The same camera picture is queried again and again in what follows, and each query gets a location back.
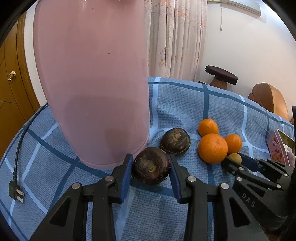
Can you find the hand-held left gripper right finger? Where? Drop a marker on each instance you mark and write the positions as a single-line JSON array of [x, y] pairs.
[[176, 183]]

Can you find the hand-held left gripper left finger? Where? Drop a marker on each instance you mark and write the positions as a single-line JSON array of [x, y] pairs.
[[127, 180]]

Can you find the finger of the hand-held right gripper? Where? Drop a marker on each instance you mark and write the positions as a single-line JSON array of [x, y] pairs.
[[233, 166], [251, 160]]

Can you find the small greenish loquat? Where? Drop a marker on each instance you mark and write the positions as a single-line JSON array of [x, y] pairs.
[[234, 158]]

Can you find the orange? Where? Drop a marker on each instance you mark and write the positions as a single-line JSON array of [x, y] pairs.
[[208, 127], [233, 143], [212, 148]]

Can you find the pink tin box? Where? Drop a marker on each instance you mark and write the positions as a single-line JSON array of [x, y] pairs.
[[276, 148]]

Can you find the dark brown water chestnut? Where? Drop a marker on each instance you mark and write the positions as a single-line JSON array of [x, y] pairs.
[[175, 140], [151, 165]]

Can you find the round dark wooden stool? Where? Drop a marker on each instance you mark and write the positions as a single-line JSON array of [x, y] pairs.
[[222, 73]]

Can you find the pink electric kettle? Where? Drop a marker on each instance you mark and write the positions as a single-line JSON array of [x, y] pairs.
[[92, 81]]

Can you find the wooden door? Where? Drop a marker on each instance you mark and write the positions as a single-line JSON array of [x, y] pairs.
[[13, 99]]

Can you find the floral white curtain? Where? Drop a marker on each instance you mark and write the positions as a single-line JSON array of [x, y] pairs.
[[175, 39]]

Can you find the white air conditioner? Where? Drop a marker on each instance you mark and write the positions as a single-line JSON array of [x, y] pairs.
[[245, 5]]

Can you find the brass door knob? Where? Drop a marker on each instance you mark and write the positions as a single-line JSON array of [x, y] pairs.
[[11, 75]]

